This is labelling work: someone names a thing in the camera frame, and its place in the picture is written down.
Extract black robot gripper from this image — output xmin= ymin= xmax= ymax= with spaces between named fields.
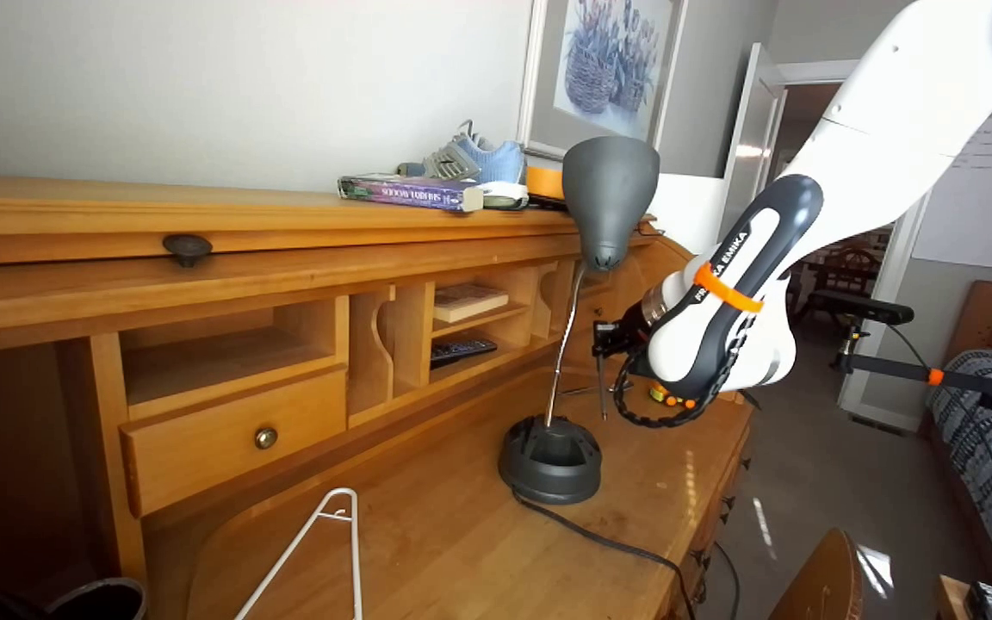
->
xmin=588 ymin=298 xmax=670 ymax=372

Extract black pen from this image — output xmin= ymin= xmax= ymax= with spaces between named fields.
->
xmin=591 ymin=354 xmax=614 ymax=419

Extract stacked beige notebooks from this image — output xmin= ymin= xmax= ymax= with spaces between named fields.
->
xmin=432 ymin=283 xmax=512 ymax=327

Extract black remote control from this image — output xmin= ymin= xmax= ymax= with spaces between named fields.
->
xmin=427 ymin=334 xmax=498 ymax=372

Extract black gooseneck desk lamp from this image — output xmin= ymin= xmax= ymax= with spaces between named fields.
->
xmin=495 ymin=134 xmax=663 ymax=507

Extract yellow-orange round container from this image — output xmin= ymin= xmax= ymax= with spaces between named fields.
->
xmin=525 ymin=161 xmax=573 ymax=211

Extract blue grey sneaker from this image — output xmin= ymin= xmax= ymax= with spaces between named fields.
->
xmin=394 ymin=118 xmax=534 ymax=212

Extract purple book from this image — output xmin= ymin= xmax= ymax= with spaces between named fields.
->
xmin=339 ymin=171 xmax=486 ymax=217

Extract dark wooden dining chair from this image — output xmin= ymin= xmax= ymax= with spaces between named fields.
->
xmin=803 ymin=227 xmax=904 ymax=337

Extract white door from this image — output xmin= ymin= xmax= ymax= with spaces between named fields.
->
xmin=724 ymin=41 xmax=803 ymax=235

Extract framed blue flower picture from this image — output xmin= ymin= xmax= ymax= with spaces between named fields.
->
xmin=512 ymin=0 xmax=694 ymax=165

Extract wooden drawer brass knob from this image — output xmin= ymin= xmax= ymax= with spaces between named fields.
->
xmin=116 ymin=364 xmax=350 ymax=516

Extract wooden roll-top desk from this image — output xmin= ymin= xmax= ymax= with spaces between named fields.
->
xmin=0 ymin=171 xmax=757 ymax=620

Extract black cup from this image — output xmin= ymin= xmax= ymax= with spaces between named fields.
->
xmin=44 ymin=576 xmax=151 ymax=620

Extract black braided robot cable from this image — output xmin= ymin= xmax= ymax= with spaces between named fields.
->
xmin=611 ymin=330 xmax=712 ymax=430

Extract black lamp power cable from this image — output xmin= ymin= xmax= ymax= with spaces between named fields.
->
xmin=509 ymin=489 xmax=749 ymax=620

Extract black camera on mount arm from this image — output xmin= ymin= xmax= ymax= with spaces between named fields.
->
xmin=817 ymin=288 xmax=992 ymax=434

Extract white wire clothes hanger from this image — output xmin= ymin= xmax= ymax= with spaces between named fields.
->
xmin=230 ymin=486 xmax=369 ymax=620

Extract dark roll-top handle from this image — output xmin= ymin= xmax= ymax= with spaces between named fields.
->
xmin=160 ymin=230 xmax=216 ymax=267

